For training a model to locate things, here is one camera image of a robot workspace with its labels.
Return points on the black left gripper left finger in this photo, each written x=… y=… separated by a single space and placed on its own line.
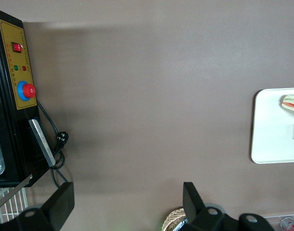
x=57 y=207

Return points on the clear plastic container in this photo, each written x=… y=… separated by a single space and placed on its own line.
x=274 y=220

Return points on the shiny metal item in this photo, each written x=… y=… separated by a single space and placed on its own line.
x=180 y=225

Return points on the green indicator light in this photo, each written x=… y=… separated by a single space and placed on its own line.
x=16 y=67

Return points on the red and white can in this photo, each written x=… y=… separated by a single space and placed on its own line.
x=290 y=224

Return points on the thin metal strip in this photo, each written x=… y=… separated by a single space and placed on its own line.
x=12 y=191

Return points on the toy sandwich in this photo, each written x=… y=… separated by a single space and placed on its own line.
x=291 y=102

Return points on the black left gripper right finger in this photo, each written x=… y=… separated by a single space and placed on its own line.
x=194 y=211

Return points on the white plastic tray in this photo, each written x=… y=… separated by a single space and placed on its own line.
x=270 y=134

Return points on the yellow control panel plate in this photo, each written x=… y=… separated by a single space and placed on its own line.
x=10 y=36

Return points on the red rocker switch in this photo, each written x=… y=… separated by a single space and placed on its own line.
x=17 y=47

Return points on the red indicator light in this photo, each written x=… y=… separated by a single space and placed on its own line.
x=24 y=68

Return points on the red emergency stop button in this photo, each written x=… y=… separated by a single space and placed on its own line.
x=29 y=90

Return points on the woven wicker basket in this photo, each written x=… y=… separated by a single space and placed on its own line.
x=173 y=216

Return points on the black machine housing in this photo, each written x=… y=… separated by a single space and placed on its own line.
x=8 y=144

